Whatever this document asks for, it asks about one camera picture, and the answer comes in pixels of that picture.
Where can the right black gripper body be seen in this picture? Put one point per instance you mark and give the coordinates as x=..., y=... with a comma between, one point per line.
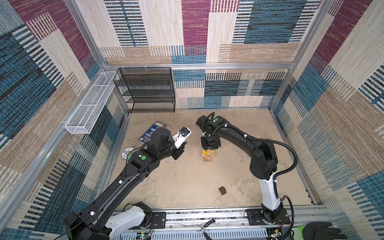
x=208, y=144

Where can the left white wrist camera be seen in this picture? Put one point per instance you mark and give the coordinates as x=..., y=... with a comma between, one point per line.
x=181, y=136

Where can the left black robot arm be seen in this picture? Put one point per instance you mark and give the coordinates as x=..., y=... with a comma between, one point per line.
x=91, y=222

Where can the dark red triangular block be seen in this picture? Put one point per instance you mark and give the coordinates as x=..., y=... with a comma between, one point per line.
x=222, y=190

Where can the white wire mesh basket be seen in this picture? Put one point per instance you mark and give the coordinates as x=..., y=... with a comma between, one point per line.
x=90, y=108

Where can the plain wood block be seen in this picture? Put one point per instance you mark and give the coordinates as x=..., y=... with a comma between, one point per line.
x=207, y=156

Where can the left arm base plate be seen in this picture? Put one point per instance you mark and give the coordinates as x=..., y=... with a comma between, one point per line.
x=154, y=220

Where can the black wire mesh shelf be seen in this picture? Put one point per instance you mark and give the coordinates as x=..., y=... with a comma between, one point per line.
x=147, y=90

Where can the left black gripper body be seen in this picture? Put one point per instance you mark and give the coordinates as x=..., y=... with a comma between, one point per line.
x=177, y=152

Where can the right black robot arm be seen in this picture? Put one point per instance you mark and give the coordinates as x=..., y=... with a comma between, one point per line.
x=263, y=156

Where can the blue paperback comic book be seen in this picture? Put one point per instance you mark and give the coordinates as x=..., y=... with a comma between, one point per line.
x=146, y=137

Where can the black and green gloved hand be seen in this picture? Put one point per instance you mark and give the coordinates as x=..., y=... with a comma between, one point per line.
x=317, y=231

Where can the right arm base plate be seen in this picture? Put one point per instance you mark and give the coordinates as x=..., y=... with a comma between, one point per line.
x=261, y=217

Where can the round tin can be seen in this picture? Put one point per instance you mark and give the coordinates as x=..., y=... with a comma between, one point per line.
x=126, y=153

